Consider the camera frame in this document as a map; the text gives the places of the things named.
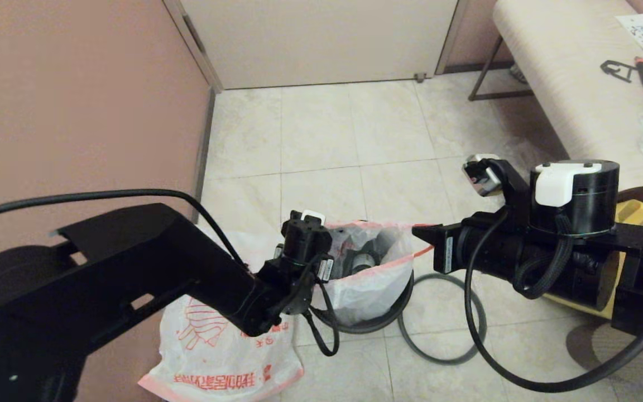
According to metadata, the black metal hook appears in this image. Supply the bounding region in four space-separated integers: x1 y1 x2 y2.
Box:
600 60 639 85

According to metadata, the black trash bin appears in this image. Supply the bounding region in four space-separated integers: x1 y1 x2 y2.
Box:
307 272 415 335

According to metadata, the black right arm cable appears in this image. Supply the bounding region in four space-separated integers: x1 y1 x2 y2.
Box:
463 209 643 393

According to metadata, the beige bench with metal legs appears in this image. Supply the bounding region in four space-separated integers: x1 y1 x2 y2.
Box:
469 0 643 178

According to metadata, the white door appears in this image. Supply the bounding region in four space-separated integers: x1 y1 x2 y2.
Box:
179 0 459 90

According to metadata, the grey wall baseboard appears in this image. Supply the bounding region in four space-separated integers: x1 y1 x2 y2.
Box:
190 89 217 223

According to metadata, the beige ribbed bin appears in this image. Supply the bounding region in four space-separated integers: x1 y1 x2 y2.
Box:
565 320 643 392

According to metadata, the yellow fabric tote bag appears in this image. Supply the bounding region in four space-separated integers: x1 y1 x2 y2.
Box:
545 199 643 320

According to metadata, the flat white red-print trash bag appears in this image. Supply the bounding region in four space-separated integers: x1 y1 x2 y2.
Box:
137 223 304 402

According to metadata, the clear bottle with white label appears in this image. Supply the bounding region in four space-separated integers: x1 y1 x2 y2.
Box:
352 251 381 275

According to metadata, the black bin rim ring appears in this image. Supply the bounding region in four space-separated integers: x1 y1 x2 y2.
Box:
397 272 488 366

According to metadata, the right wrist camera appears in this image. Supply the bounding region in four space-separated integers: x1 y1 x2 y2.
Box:
462 154 506 198

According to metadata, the white red-print trash bag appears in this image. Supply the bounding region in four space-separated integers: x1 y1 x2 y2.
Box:
137 223 304 402
315 220 435 327

